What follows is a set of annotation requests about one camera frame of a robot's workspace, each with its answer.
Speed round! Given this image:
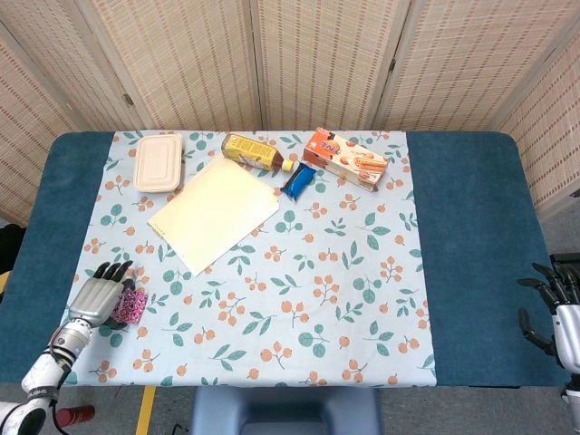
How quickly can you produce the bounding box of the teal table cover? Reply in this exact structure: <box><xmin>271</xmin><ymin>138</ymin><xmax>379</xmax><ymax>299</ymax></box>
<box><xmin>0</xmin><ymin>130</ymin><xmax>567</xmax><ymax>389</ymax></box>

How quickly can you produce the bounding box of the woven bamboo folding screen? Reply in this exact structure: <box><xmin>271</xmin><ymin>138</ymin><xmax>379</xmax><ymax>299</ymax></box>
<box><xmin>0</xmin><ymin>0</ymin><xmax>580</xmax><ymax>227</ymax></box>

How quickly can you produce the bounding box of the grey blue seat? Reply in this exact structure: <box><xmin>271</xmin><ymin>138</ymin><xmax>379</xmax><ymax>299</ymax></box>
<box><xmin>189</xmin><ymin>386</ymin><xmax>384</xmax><ymax>435</ymax></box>

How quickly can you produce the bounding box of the beige lidded lunch box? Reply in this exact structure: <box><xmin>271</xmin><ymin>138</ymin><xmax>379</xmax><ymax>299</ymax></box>
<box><xmin>132</xmin><ymin>132</ymin><xmax>185</xmax><ymax>194</ymax></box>

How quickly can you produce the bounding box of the blue snack packet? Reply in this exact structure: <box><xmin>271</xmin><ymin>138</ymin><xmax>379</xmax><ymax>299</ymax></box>
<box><xmin>279</xmin><ymin>161</ymin><xmax>316</xmax><ymax>200</ymax></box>

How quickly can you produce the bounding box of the tea bottle yellow label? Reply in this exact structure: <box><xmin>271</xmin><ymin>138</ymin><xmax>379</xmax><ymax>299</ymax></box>
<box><xmin>221</xmin><ymin>132</ymin><xmax>295</xmax><ymax>174</ymax></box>

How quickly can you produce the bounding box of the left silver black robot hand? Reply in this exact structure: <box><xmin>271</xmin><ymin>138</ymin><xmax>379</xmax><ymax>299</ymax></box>
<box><xmin>67</xmin><ymin>260</ymin><xmax>136</xmax><ymax>331</ymax></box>

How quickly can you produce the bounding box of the black box behind table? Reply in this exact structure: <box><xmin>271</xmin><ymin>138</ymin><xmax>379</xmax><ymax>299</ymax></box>
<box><xmin>550</xmin><ymin>253</ymin><xmax>580</xmax><ymax>273</ymax></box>

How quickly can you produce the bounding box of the floral fruit print tablecloth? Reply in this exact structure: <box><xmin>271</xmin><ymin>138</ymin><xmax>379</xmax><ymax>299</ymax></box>
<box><xmin>43</xmin><ymin>130</ymin><xmax>438</xmax><ymax>388</ymax></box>

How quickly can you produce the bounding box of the black object beside table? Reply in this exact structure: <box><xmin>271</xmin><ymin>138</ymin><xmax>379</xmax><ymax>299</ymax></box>
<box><xmin>0</xmin><ymin>224</ymin><xmax>26</xmax><ymax>276</ymax></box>

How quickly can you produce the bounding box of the cream cover notebook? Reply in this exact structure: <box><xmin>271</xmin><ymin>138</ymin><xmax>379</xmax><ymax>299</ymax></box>
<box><xmin>147</xmin><ymin>156</ymin><xmax>281</xmax><ymax>277</ymax></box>

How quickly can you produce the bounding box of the pink patterned cloth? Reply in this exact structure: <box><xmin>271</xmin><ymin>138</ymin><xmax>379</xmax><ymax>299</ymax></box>
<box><xmin>111</xmin><ymin>289</ymin><xmax>150</xmax><ymax>325</ymax></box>

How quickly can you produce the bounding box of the red cylinder can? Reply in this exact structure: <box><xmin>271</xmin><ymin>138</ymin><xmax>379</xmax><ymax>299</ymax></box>
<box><xmin>56</xmin><ymin>404</ymin><xmax>97</xmax><ymax>428</ymax></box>

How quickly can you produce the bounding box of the orange white biscuit box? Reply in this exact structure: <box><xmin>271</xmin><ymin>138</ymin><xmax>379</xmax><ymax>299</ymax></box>
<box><xmin>302</xmin><ymin>127</ymin><xmax>390</xmax><ymax>193</ymax></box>

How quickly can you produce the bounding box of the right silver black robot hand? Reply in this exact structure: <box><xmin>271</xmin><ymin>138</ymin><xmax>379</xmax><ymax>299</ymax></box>
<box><xmin>517</xmin><ymin>262</ymin><xmax>580</xmax><ymax>369</ymax></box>

